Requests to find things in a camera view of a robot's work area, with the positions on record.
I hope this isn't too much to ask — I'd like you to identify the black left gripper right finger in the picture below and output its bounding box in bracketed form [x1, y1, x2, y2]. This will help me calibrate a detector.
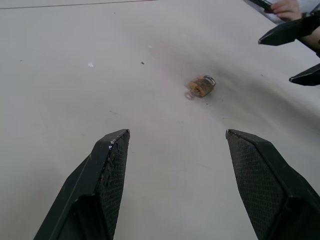
[225, 128, 320, 240]

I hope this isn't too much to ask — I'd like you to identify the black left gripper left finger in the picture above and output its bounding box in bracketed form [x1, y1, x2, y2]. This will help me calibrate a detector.
[33, 128, 131, 240]

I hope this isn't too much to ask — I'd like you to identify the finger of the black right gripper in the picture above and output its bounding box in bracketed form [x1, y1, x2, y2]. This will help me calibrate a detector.
[258, 9, 320, 47]
[289, 63, 320, 87]

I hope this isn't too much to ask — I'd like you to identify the black handheld device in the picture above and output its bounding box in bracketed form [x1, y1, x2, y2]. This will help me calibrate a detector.
[249, 0, 275, 14]

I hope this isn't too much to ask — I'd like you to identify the person's bare hand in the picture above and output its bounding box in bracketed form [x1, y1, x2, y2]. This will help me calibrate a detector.
[270, 0, 308, 22]

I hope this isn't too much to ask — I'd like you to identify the small brass padlock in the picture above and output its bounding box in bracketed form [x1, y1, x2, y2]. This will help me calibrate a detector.
[188, 74, 216, 99]

